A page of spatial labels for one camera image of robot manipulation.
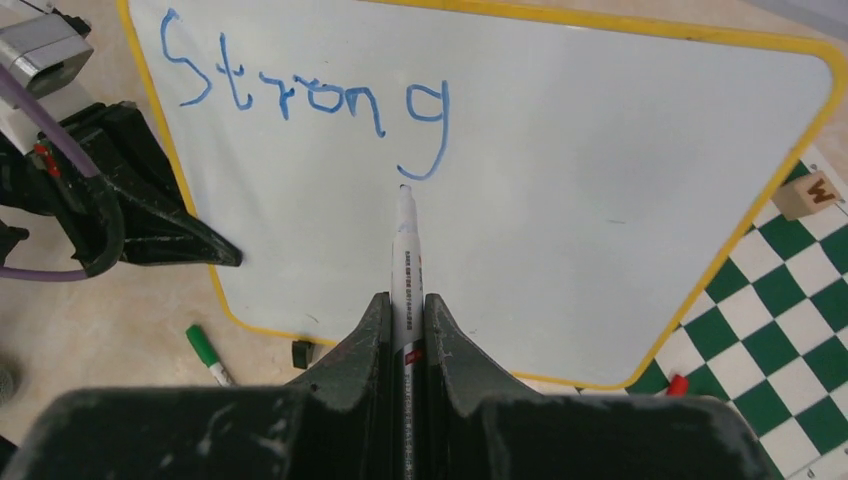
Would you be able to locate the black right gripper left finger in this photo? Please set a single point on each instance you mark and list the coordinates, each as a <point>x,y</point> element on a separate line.
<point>331,422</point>

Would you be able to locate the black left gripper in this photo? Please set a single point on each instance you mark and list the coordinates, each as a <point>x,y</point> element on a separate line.
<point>132,212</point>

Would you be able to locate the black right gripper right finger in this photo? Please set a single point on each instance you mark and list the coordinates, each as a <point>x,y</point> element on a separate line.
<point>486,424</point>

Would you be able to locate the blue capped marker pen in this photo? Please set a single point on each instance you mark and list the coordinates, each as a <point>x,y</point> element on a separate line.
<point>407,304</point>

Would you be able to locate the yellow framed whiteboard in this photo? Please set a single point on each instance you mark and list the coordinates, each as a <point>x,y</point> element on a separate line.
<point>579,178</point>

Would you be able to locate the black whiteboard foot clip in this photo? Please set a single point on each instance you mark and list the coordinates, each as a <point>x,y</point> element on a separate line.
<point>302,353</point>

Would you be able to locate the green capped marker pen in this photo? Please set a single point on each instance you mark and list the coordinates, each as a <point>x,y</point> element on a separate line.
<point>208,355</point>

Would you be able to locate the red capped marker pen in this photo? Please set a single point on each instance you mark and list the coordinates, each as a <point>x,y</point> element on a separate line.
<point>678,386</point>

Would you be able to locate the green white chess mat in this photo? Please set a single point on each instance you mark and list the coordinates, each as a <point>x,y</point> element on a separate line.
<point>768,337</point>

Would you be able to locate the brown white chess piece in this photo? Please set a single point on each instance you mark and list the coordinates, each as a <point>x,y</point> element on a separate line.
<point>806,195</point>

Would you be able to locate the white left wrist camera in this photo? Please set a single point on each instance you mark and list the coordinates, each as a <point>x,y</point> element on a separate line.
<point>45,49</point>

